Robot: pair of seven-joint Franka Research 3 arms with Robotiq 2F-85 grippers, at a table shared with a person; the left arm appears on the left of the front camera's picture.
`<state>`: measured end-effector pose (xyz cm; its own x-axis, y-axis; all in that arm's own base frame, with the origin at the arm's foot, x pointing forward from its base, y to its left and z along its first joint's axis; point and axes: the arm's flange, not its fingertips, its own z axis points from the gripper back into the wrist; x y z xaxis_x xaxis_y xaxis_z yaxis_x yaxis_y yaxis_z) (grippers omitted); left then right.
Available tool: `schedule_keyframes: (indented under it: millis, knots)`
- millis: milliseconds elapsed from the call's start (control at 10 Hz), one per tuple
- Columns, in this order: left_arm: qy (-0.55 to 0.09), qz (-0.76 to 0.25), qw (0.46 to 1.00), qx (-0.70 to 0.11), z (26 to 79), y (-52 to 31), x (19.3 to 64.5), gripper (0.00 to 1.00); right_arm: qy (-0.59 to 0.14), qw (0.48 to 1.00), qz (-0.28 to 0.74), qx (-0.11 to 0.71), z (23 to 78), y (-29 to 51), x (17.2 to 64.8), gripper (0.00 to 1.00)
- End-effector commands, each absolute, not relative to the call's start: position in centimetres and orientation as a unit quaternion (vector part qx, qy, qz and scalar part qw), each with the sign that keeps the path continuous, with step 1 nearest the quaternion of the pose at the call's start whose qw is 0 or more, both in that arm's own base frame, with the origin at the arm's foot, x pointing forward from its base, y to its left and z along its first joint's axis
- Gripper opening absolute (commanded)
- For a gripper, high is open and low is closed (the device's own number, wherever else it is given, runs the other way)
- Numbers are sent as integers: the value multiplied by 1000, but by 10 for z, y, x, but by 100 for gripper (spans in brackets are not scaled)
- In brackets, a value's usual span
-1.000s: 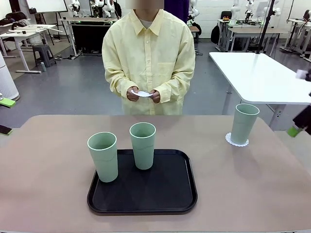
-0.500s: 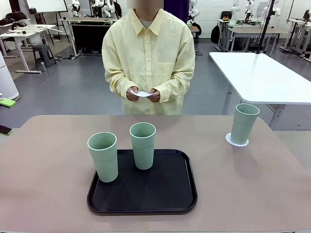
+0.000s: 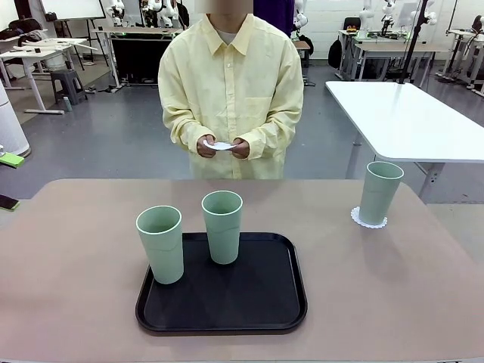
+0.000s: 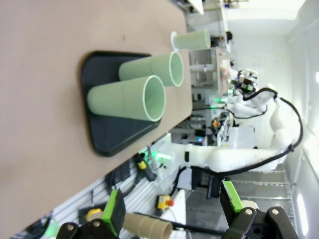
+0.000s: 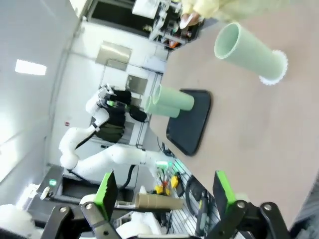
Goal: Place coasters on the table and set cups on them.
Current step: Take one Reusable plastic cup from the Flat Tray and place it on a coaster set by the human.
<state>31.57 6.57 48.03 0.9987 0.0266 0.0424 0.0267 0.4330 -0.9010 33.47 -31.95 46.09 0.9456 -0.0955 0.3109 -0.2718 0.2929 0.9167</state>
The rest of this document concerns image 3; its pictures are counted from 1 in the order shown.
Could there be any person's left hand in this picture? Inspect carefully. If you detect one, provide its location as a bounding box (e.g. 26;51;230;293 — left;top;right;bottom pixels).
228;138;250;160

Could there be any white lab desk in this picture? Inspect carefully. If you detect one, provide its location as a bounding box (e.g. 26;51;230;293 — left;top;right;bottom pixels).
434;28;484;92

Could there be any black bag on desk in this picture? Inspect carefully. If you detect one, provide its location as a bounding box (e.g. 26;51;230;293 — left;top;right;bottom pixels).
8;18;43;33

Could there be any person's left forearm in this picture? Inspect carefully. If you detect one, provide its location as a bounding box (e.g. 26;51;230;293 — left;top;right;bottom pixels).
236;109;303;162

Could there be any person's right forearm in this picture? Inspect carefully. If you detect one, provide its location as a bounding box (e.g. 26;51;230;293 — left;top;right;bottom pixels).
162;109;216;154

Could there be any black plastic serving tray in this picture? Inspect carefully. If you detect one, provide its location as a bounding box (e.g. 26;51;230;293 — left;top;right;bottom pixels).
135;231;309;337

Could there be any person in yellow shirt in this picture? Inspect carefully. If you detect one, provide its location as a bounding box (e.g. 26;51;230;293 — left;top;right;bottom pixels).
157;0;305;181

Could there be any white standing desk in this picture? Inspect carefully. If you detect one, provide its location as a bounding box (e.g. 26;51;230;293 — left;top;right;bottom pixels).
14;36;90;73
0;48;65;116

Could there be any small brown table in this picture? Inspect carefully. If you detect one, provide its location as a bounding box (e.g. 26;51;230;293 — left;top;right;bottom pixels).
293;39;313;69

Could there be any grey plastic stool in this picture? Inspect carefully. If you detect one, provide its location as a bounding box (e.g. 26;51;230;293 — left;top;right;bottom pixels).
50;69;88;106

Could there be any whiteboard on easel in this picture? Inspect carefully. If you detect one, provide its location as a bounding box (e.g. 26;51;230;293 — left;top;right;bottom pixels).
39;0;107;22

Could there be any person in purple top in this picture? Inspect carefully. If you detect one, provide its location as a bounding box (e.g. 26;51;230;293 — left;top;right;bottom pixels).
252;0;295;39

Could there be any black stand pole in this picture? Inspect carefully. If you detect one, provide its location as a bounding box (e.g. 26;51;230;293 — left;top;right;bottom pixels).
395;0;434;84

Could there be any mint green plastic cup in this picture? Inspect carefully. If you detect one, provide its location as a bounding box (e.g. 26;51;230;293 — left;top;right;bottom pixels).
135;205;185;285
358;160;405;225
201;191;244;265

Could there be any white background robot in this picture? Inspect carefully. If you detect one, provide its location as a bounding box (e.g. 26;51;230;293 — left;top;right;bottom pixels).
105;0;126;20
410;7;438;26
380;0;398;35
358;0;375;33
149;0;178;27

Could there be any wood desk with black panel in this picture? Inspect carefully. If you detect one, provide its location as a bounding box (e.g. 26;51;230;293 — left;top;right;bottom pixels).
92;25;182;87

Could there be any white cylindrical air purifier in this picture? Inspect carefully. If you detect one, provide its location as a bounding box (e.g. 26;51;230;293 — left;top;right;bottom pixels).
0;81;31;158

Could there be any person's right hand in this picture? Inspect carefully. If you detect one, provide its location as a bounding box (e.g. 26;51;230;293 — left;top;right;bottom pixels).
196;134;217;159

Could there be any black backpack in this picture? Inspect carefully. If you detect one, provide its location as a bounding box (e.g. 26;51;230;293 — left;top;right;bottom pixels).
327;37;343;70

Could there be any grey lab desk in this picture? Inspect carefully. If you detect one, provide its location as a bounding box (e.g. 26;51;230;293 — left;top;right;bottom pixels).
337;29;453;82

